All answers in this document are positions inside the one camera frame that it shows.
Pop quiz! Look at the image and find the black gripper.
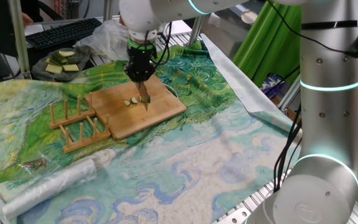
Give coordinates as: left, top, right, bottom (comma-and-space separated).
125, 47, 157, 83

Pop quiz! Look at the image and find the person's hand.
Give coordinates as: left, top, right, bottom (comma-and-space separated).
22, 12, 34, 27

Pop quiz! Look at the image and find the aluminium frame bar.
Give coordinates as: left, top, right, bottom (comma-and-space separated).
277, 76, 301, 112

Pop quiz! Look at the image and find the crumpled clear plastic bag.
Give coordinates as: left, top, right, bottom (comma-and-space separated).
73, 19, 136, 62

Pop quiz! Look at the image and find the blue patterned bag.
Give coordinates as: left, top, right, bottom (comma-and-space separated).
260, 73, 288, 101

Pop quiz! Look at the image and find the bamboo cutting board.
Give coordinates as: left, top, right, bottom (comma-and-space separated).
83, 74, 188, 141

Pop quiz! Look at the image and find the steel kitchen knife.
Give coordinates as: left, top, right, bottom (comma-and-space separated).
137, 80, 152, 112

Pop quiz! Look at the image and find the painted landscape tablecloth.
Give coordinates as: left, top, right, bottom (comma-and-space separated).
0, 33, 304, 224

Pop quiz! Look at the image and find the aluminium frame post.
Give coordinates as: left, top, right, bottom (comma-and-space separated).
7, 0, 32, 80
103, 0, 115, 22
186, 15, 206, 47

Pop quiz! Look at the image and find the black computer keyboard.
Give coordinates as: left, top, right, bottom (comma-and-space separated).
25, 17, 103, 50

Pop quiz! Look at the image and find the bright green cloth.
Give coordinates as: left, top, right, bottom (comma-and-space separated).
232, 0, 303, 88

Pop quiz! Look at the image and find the thin black cable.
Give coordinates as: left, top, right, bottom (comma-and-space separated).
147, 21, 174, 68

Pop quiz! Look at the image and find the roll of clear plastic bags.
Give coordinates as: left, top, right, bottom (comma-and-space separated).
1, 148, 118, 222

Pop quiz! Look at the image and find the wooden peg dish rack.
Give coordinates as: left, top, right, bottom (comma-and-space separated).
48, 92, 112, 154

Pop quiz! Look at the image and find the dark green cucumber peel piece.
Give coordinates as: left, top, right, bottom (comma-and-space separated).
50, 52, 82, 65

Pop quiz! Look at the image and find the black cable bundle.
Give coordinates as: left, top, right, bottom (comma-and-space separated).
273, 105, 303, 194

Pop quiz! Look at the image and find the clear bag of brass screws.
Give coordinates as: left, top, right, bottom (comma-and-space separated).
17, 151, 63, 180

